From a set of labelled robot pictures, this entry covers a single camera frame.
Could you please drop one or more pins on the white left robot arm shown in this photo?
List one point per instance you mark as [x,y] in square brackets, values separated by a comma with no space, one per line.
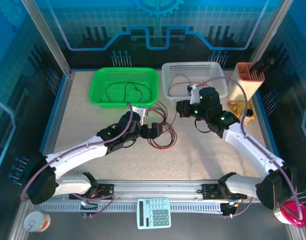
[78,152]

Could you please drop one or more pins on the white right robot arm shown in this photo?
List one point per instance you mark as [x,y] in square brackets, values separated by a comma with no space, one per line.
[245,147]

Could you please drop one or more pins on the yellow snack packet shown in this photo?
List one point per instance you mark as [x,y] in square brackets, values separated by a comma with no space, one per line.
[234,106]

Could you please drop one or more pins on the white plastic basket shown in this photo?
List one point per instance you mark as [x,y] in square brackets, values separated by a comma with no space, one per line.
[213,72]

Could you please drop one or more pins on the beige tube with black cap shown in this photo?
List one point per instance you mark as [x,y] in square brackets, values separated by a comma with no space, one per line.
[246,118]

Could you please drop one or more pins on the beige holder with terracotta rim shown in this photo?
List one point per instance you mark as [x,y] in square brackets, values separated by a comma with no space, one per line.
[243,87]

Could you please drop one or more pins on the green plastic basket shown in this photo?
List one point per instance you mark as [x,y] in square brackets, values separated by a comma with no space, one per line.
[100,75]

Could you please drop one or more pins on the pale blue calculator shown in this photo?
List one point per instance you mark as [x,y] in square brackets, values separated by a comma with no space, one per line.
[154,213]

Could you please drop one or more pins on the cup with pink lid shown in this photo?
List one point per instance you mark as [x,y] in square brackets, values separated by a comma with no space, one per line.
[290,216]

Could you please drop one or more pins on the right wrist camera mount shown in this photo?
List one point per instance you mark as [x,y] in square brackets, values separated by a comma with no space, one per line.
[194,96]

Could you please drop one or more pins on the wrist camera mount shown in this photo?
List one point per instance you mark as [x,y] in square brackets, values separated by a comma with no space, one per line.
[140,112]
[194,96]

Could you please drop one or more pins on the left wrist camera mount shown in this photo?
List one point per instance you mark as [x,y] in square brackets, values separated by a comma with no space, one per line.
[140,112]

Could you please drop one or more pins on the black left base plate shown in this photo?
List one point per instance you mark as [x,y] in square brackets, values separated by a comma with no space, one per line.
[106,188]

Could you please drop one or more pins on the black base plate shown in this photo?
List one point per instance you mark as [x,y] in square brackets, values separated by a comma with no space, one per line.
[106,188]
[208,191]

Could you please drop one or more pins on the aluminium rail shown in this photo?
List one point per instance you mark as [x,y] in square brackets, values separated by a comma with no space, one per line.
[155,186]

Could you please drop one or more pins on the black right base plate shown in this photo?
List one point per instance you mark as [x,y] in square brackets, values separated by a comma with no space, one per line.
[208,191]

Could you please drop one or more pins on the aluminium frame post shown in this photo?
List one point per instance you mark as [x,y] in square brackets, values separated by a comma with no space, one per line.
[272,27]
[46,37]

